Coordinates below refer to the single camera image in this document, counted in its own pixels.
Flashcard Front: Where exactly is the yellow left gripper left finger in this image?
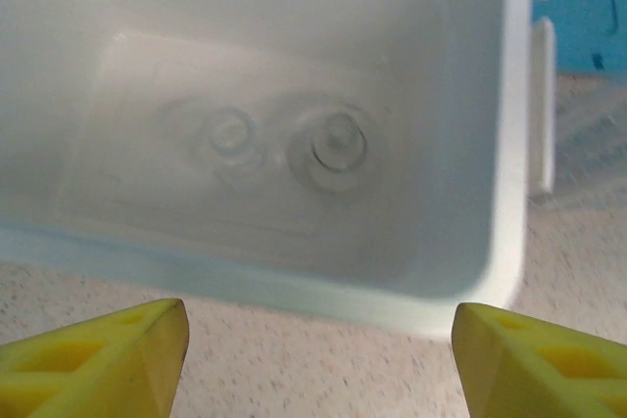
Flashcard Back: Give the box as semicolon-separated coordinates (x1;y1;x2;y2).
0;298;190;418

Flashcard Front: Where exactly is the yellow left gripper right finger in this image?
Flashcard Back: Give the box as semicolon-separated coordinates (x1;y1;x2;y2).
450;302;627;418

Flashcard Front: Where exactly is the clear glass flask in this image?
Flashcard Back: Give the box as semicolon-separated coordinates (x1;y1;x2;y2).
286;102;381;194
193;107;268;184

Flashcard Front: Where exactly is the white plastic storage bin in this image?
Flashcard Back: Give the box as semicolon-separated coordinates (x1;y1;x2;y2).
0;0;557;341

